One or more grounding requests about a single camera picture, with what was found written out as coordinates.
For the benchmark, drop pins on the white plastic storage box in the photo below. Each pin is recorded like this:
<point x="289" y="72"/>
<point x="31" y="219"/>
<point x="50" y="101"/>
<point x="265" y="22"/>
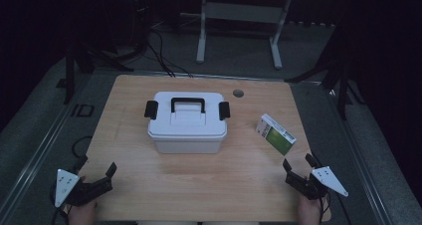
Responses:
<point x="185" y="147"/>

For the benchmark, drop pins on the person's left hand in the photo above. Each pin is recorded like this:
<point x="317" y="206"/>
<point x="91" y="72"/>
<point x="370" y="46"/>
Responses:
<point x="82" y="215"/>

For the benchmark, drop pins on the grey round table grommet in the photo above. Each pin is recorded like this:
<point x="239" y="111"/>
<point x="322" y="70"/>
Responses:
<point x="238" y="93"/>

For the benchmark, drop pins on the dark computer tower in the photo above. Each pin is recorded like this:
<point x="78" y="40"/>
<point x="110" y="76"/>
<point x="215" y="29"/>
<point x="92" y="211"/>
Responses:
<point x="142" y="16"/>

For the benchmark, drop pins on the green and white medicine box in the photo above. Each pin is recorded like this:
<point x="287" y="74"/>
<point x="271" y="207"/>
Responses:
<point x="277" y="135"/>

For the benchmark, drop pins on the person's right hand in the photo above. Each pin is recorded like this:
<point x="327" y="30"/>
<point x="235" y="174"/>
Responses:
<point x="310" y="211"/>

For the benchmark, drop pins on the black camera stand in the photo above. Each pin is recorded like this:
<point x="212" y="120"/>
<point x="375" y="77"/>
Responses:
<point x="83" y="60"/>
<point x="335" y="69"/>

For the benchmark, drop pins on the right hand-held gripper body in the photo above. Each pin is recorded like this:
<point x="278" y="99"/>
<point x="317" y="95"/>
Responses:
<point x="326" y="180"/>

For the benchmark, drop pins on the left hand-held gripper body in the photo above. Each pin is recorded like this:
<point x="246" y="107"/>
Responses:
<point x="66" y="185"/>

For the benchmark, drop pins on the white metal desk frame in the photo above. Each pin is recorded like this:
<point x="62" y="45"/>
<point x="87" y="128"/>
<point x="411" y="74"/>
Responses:
<point x="242" y="12"/>

